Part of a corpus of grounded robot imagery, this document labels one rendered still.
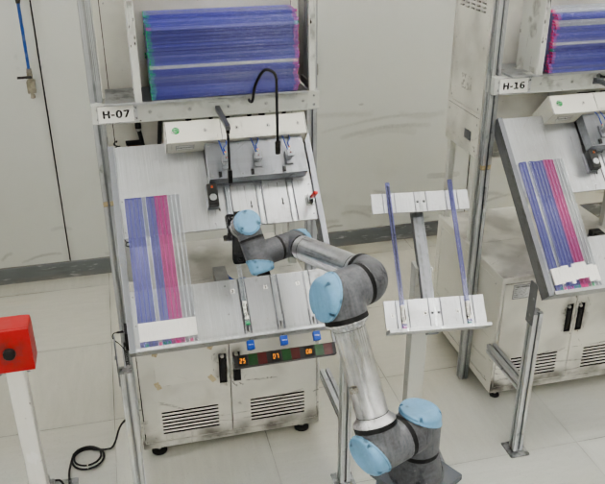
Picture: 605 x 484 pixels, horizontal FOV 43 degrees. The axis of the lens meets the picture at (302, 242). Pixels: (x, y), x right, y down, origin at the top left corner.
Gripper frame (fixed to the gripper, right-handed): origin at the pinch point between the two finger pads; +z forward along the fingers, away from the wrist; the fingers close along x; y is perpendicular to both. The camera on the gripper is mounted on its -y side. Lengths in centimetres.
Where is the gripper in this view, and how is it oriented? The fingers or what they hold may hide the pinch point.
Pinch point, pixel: (234, 239)
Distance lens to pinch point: 255.8
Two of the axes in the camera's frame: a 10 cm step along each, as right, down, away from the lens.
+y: -1.3, -9.9, 0.7
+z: -2.1, 0.9, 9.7
